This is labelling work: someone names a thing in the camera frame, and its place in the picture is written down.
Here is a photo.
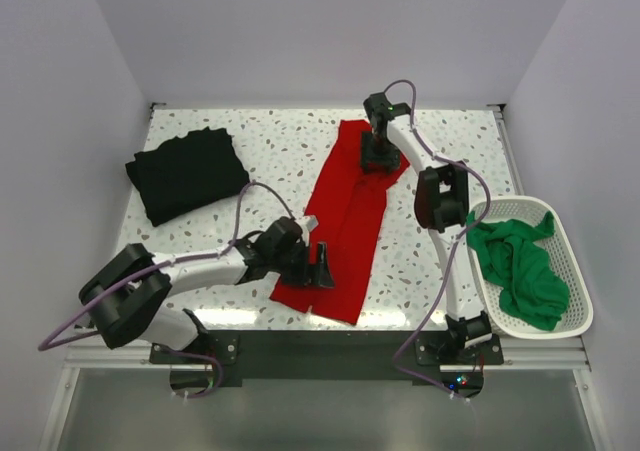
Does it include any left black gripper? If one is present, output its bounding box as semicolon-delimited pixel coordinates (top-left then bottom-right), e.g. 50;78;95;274
270;241;333;289

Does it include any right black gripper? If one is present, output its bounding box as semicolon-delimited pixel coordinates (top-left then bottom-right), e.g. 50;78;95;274
360;131;401;175

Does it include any red t shirt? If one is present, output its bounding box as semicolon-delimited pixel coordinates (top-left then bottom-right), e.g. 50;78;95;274
270;120;408;325

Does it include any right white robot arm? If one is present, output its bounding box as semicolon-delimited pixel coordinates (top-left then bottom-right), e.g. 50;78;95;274
360;92;492;364

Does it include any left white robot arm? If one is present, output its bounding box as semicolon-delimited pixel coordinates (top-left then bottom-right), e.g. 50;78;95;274
79;216;335;363

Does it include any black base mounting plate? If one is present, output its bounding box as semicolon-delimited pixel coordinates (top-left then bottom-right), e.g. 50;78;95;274
149;330;504;392

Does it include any folded black t shirt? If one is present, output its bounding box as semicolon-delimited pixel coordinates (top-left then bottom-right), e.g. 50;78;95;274
125;127;249;227

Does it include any green t shirt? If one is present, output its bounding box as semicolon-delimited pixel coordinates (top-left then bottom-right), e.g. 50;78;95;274
467;212;569;331

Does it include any white plastic laundry basket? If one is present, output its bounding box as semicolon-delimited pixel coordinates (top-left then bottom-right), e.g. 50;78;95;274
469;196;593;340

